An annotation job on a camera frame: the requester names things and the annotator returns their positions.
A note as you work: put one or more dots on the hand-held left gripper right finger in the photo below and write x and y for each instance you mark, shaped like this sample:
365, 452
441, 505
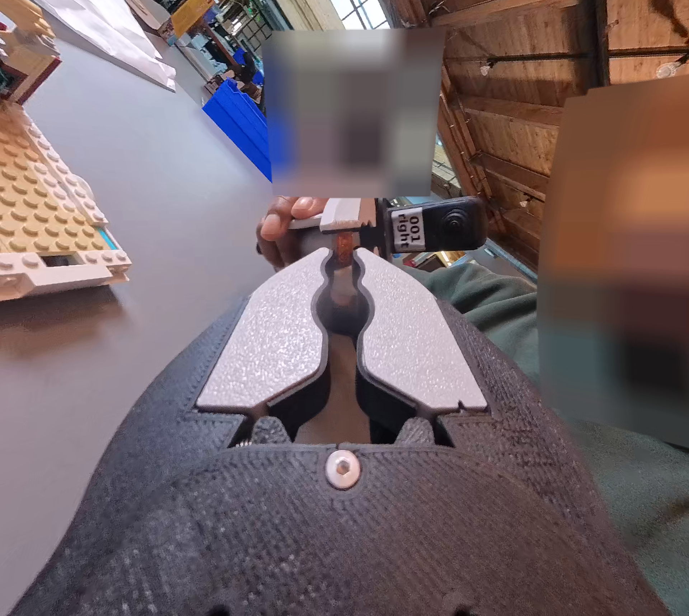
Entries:
420, 352

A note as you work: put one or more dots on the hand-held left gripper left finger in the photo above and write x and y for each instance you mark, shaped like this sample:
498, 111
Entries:
269, 347

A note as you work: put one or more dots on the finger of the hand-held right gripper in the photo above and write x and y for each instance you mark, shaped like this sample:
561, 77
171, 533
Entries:
342, 212
343, 286

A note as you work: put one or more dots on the transparent red tile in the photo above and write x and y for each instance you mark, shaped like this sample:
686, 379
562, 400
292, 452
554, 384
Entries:
344, 247

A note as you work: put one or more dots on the red tan brick toy truck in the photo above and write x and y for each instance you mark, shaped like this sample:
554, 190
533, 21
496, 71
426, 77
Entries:
43, 207

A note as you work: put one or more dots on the person's right forearm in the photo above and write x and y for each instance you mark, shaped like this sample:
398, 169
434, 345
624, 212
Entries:
484, 303

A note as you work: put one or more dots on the grey desk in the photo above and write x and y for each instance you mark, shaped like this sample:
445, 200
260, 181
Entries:
161, 196

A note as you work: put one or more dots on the person's right hand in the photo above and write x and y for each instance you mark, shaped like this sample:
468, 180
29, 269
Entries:
277, 233

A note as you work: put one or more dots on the blue plastic bin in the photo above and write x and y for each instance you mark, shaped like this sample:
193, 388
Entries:
242, 126

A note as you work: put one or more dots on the yellow tall box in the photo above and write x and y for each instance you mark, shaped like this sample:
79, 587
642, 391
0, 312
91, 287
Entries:
192, 10

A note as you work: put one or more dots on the white paper bag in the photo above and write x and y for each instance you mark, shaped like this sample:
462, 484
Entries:
80, 7

